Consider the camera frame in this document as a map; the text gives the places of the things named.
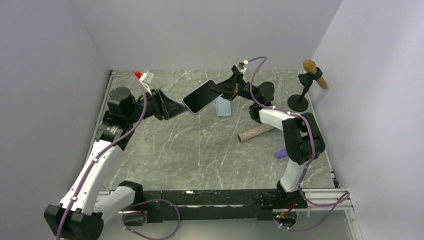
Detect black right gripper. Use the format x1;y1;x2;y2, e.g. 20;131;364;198
209;71;259;103

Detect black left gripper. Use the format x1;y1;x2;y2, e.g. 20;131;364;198
126;88;188;124

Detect light blue phone case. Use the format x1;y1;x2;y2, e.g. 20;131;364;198
215;97;232;118

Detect black phone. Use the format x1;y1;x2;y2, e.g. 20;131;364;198
181;79;222;115

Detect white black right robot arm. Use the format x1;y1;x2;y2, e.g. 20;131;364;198
210;71;325;208

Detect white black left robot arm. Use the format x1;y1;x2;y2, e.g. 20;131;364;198
43;87;187;240

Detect glitter rhinestone microphone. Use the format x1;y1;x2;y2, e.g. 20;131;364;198
237;124;275;142

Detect black round mic stand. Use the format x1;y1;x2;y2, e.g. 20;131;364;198
287;67;323;112

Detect gold microphone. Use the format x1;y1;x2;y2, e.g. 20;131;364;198
303;59;328;89

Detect purple microphone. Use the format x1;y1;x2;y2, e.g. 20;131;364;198
274;149;288;159

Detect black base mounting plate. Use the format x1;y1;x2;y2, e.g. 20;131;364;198
124;188;308;223

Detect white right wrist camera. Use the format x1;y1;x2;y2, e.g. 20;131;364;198
231;60;249;75

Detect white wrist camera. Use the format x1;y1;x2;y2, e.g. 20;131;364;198
231;60;249;75
134;70;154;95

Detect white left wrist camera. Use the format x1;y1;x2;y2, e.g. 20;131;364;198
134;70;154;95

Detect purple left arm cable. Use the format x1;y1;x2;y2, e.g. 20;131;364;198
55;70;181;240

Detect aluminium frame rail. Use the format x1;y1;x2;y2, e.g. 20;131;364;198
99;188;355;215

